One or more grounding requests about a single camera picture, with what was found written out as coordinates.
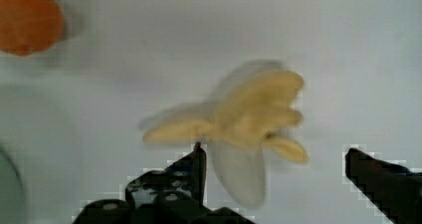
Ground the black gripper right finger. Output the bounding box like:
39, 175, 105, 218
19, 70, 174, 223
344, 148, 422, 224

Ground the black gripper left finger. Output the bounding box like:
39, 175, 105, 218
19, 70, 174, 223
72, 142, 255, 224

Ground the yellow plush peeled banana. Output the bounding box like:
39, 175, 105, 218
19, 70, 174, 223
143, 70, 310, 208

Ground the green perforated colander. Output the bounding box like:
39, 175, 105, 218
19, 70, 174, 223
0, 149, 25, 224

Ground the orange plush fruit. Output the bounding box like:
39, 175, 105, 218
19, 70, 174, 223
0, 0, 65, 56

